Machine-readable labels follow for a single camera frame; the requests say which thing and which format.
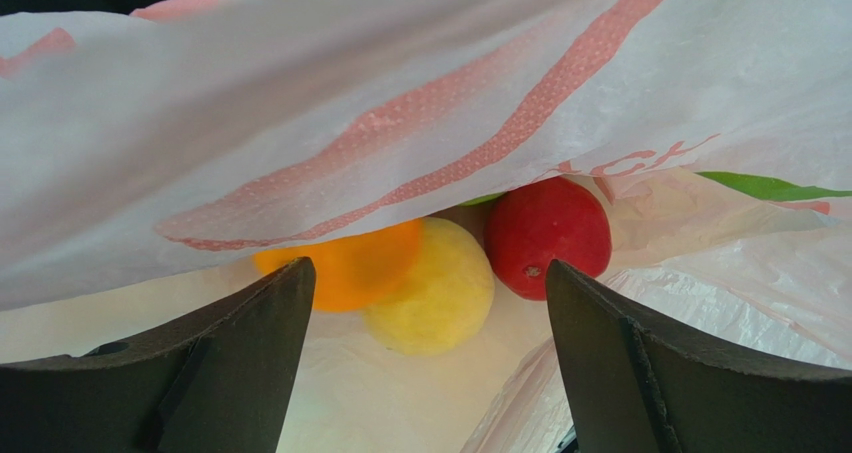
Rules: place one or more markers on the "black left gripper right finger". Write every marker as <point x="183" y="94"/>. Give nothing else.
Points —
<point x="637" y="380"/>

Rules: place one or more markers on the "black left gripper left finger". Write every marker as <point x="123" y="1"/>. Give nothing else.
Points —
<point x="218" y="379"/>

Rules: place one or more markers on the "orange fruit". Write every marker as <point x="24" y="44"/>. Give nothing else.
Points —
<point x="353" y="272"/>

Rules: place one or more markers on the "red pomegranate fruit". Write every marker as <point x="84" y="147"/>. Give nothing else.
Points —
<point x="555" y="219"/>

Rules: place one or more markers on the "yellow peach fruit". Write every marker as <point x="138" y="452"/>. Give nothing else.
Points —
<point x="444" y="300"/>

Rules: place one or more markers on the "pink printed plastic bag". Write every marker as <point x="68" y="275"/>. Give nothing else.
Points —
<point x="144" y="156"/>

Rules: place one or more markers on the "green star fruit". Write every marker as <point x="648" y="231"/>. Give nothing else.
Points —
<point x="482" y="199"/>

